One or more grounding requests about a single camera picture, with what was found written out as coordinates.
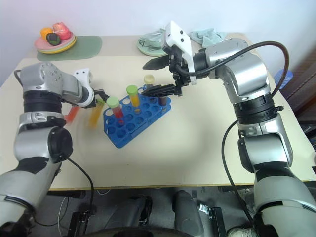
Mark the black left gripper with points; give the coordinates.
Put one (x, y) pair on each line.
(93, 89)

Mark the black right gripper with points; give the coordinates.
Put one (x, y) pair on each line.
(178, 74)

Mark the dark test tube cream cap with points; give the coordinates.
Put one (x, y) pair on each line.
(149, 79)

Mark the yellow test tube green cap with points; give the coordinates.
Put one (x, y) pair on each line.
(95, 114)

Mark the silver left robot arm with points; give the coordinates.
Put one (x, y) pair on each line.
(37, 123)

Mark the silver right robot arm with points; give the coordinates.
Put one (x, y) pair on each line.
(249, 74)

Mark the red test tube green cap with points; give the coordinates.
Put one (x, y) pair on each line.
(116, 109)

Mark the orange test tube green cap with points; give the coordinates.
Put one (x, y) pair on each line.
(134, 97)

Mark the red loose test tube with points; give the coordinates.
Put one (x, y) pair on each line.
(72, 114)

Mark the blue test tube rack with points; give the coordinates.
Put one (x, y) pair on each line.
(138, 118)

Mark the light green plate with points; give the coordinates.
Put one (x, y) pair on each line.
(148, 48)

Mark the pale green cloth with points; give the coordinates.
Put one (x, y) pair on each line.
(154, 37)

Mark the green oval placemat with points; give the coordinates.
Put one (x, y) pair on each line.
(84, 49)

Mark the yellow plate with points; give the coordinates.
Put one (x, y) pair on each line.
(65, 48)

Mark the teal cloth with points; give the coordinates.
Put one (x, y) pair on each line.
(208, 35)

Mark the pink plate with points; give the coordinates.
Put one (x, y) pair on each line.
(55, 44)

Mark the dark toy fruit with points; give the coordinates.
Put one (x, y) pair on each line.
(53, 39)

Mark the red toy apple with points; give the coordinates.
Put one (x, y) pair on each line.
(60, 30)

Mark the orange toy fruit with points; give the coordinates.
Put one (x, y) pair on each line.
(46, 32)

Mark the blue ribbed stool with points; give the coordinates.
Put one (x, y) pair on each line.
(284, 77)

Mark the dark rounded shape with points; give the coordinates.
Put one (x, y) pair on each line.
(185, 212)

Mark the brown wooden furniture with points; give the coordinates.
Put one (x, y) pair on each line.
(306, 84)

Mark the white sneaker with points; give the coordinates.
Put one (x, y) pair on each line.
(242, 232)

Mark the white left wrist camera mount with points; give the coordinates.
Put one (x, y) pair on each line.
(82, 74)

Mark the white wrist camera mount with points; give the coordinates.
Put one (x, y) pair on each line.
(82, 74)
(178, 37)

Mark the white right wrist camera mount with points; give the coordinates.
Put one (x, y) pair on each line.
(178, 37)

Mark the black metal bracket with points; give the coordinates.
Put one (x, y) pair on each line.
(78, 223)
(214, 219)

